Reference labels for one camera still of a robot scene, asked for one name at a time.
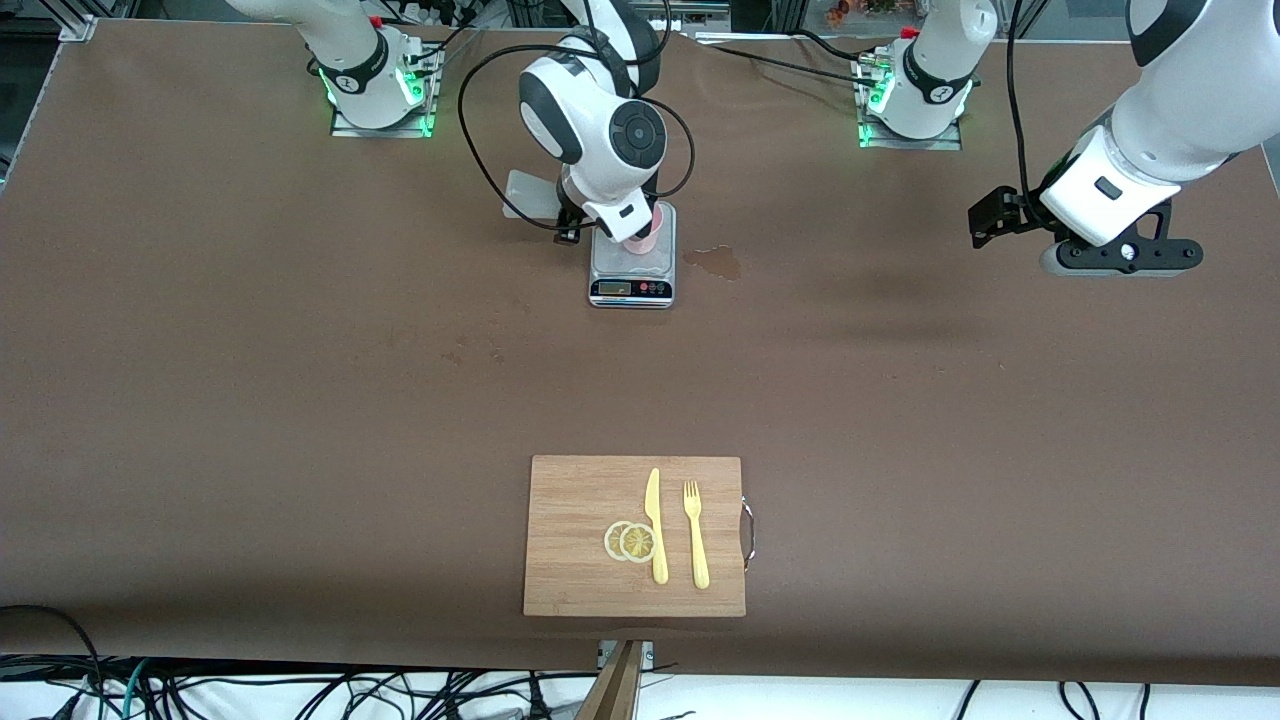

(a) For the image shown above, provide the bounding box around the translucent sauce bottle orange cap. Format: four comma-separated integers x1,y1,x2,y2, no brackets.
503,169,563,223

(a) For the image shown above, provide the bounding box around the pink plastic cup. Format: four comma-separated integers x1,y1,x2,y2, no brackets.
622,203,664,256

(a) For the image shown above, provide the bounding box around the silver digital kitchen scale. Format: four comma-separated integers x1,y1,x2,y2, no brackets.
588,203,677,310

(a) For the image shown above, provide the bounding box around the brown liquid puddle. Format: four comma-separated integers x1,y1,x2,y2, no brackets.
683,246,743,282

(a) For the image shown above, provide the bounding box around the yellow plastic knife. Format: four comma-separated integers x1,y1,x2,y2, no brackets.
644,467,669,586

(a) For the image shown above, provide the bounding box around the bamboo cutting board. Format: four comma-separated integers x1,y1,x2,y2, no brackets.
523,455,747,618

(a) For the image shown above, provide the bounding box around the yellow plastic fork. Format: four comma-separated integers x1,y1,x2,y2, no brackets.
683,480,711,590

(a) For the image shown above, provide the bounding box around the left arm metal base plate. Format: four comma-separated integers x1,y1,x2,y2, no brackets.
857,55,964,152

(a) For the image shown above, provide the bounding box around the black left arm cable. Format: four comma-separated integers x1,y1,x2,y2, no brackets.
1003,0,1049,216

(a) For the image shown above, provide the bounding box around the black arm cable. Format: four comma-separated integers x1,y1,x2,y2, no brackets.
457,38,697,237
1003,0,1049,216

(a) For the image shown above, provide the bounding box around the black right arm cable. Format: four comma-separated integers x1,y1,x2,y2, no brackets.
457,38,697,237

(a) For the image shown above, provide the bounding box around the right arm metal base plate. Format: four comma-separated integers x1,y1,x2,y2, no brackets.
330,45,438,139

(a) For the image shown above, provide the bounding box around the wooden post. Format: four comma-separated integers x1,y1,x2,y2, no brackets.
575,640,646,720

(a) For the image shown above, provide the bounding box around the thick black floor cable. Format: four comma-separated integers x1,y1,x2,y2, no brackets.
0,604,103,720

